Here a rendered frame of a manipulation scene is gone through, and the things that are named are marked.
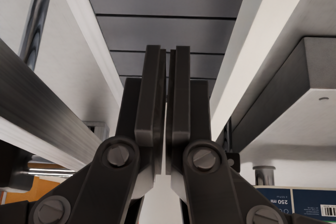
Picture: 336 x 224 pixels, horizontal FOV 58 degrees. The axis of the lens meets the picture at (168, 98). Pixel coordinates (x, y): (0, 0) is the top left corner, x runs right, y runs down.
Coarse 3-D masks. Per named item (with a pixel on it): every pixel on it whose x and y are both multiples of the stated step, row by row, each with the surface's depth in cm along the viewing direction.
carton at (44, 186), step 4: (40, 180) 228; (44, 180) 233; (48, 180) 238; (40, 184) 227; (44, 184) 232; (48, 184) 238; (52, 184) 243; (56, 184) 249; (40, 188) 227; (44, 188) 232; (48, 188) 237; (52, 188) 243; (36, 192) 222; (40, 192) 227; (44, 192) 232; (36, 196) 222; (40, 196) 227
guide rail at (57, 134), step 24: (0, 48) 6; (0, 72) 6; (24, 72) 6; (0, 96) 6; (24, 96) 7; (48, 96) 8; (0, 120) 6; (24, 120) 7; (48, 120) 8; (72, 120) 10; (24, 144) 8; (48, 144) 8; (72, 144) 10; (96, 144) 13; (72, 168) 12
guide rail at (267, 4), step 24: (264, 0) 9; (288, 0) 9; (240, 24) 12; (264, 24) 10; (240, 48) 12; (264, 48) 12; (240, 72) 14; (216, 96) 19; (240, 96) 17; (216, 120) 21
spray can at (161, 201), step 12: (156, 180) 25; (168, 180) 24; (156, 192) 24; (168, 192) 24; (144, 204) 25; (156, 204) 24; (168, 204) 24; (144, 216) 24; (156, 216) 24; (168, 216) 23; (180, 216) 24
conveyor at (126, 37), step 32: (96, 0) 15; (128, 0) 15; (160, 0) 15; (192, 0) 15; (224, 0) 15; (128, 32) 18; (160, 32) 18; (192, 32) 17; (224, 32) 17; (128, 64) 22; (192, 64) 21
